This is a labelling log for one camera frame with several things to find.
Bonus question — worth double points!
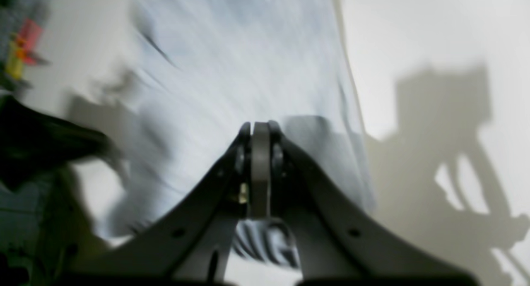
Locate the grey T-shirt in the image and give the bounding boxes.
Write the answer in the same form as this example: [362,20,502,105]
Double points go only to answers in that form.
[95,0,375,239]

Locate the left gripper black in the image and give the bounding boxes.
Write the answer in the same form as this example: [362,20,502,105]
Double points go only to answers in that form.
[0,96,120,191]

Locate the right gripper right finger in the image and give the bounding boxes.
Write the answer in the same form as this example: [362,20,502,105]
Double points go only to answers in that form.
[268,121,478,286]

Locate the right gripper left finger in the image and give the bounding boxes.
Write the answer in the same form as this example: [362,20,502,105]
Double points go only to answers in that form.
[58,122,271,286]

